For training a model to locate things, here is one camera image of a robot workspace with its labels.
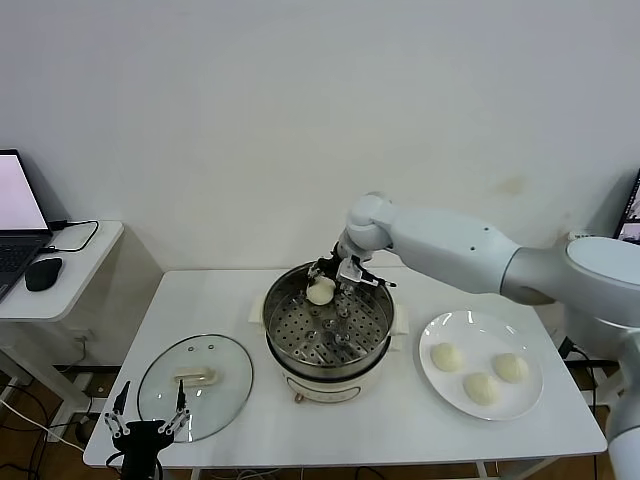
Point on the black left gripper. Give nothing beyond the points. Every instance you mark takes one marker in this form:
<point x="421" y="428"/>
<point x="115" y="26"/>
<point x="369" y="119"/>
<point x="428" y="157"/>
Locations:
<point x="142" y="445"/>

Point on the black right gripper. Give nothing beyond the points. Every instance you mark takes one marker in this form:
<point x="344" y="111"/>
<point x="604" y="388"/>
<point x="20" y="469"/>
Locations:
<point x="334" y="265"/>

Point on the white steamed baozi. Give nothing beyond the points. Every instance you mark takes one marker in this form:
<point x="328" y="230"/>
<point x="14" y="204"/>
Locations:
<point x="320" y="293"/>
<point x="510" y="367"/>
<point x="446" y="357"/>
<point x="481" y="389"/>

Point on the round glass lid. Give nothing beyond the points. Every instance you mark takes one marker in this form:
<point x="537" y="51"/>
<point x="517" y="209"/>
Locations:
<point x="220" y="400"/>

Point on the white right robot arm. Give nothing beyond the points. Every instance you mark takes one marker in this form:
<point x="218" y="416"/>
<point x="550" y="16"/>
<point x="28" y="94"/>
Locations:
<point x="450" y="250"/>

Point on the stainless steel steamer basket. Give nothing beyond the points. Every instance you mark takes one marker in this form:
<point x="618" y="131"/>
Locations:
<point x="380" y="320"/>

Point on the cream electric cooker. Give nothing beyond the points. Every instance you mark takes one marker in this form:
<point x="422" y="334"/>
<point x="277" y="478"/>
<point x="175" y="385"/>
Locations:
<point x="340" y="387"/>

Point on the white side table with mouse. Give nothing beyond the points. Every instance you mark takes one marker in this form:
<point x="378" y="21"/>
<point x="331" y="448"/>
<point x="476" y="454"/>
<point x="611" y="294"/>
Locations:
<point x="75" y="280"/>

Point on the white round plate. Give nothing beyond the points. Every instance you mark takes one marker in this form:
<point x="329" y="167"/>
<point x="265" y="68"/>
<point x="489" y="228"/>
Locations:
<point x="480" y="330"/>

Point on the black computer mouse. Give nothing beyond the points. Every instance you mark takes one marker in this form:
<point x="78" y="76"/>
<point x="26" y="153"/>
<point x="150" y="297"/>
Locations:
<point x="44" y="274"/>

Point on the black laptop with pale screen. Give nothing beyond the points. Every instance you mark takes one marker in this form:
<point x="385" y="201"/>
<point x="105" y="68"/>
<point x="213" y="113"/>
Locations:
<point x="20" y="200"/>

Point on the black laptop with dark windows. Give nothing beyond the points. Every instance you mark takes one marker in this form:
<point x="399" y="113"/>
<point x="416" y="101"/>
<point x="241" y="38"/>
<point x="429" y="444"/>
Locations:
<point x="631" y="210"/>

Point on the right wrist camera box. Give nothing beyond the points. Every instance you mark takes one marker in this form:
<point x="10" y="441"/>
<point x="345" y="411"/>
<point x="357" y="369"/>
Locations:
<point x="348" y="272"/>

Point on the white table leg frame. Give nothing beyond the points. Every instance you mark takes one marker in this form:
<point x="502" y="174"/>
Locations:
<point x="481" y="472"/>

